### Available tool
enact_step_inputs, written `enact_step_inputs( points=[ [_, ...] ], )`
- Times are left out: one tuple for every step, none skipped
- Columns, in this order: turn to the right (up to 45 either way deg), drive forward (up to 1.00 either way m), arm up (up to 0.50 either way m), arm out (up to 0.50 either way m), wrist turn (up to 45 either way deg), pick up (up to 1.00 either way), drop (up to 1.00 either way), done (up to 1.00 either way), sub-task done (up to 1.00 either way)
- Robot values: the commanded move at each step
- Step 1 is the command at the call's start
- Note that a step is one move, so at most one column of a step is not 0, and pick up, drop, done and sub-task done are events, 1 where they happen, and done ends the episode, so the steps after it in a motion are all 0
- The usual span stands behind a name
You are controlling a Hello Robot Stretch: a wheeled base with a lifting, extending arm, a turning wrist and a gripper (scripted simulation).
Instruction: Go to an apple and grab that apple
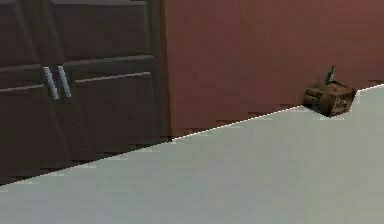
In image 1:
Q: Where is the brown wooden box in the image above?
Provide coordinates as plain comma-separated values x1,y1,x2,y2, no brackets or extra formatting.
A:
302,80,358,118

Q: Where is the dark brown double door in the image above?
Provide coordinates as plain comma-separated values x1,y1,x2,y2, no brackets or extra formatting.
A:
0,0,173,186

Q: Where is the dark green bottle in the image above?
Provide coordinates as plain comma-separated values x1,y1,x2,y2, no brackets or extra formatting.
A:
324,64,336,85

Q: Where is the silver door handle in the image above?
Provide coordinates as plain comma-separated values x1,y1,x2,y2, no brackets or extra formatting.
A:
43,66,60,101
56,65,73,99

